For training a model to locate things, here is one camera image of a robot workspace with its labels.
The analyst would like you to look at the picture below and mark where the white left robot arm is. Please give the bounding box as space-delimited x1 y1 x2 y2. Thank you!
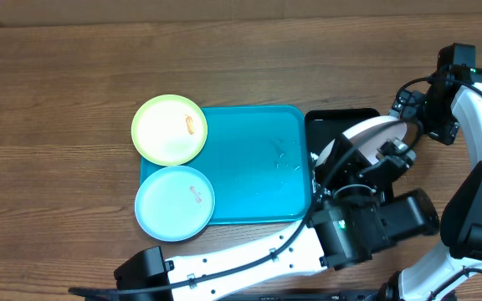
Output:
114 189 439 300

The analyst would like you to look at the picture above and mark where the teal plastic tray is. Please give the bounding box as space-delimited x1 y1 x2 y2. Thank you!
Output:
139 104 312 227

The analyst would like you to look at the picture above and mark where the black tray with water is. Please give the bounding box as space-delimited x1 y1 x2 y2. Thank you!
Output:
304 107 395 202

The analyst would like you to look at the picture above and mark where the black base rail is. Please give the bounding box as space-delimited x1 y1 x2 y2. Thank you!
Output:
219 289 378 301

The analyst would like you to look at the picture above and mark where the white pink plate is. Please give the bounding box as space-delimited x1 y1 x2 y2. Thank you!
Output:
315 115 409 168

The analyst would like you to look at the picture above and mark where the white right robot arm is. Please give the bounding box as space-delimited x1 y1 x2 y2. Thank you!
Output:
376 80 482 300

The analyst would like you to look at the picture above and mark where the light blue plate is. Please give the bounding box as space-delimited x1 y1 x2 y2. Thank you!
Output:
135 166 215 242

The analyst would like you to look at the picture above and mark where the yellow plate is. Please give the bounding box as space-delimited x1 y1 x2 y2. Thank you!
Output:
131 94 208 166

